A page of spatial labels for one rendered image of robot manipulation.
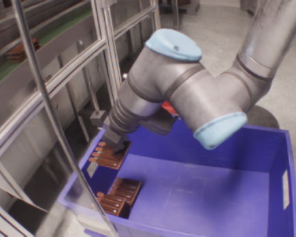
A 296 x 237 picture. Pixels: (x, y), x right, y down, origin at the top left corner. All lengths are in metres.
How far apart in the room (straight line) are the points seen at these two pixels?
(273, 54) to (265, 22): 0.06
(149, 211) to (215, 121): 0.48
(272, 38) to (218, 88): 0.13
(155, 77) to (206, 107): 0.10
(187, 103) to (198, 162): 0.52
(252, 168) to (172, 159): 0.31
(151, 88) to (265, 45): 0.22
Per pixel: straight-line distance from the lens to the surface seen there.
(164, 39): 0.37
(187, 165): 0.87
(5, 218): 0.71
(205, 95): 0.35
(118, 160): 0.61
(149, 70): 0.39
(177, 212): 0.76
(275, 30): 0.38
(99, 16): 1.00
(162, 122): 0.49
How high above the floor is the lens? 0.89
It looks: 38 degrees down
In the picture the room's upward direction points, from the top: 8 degrees counter-clockwise
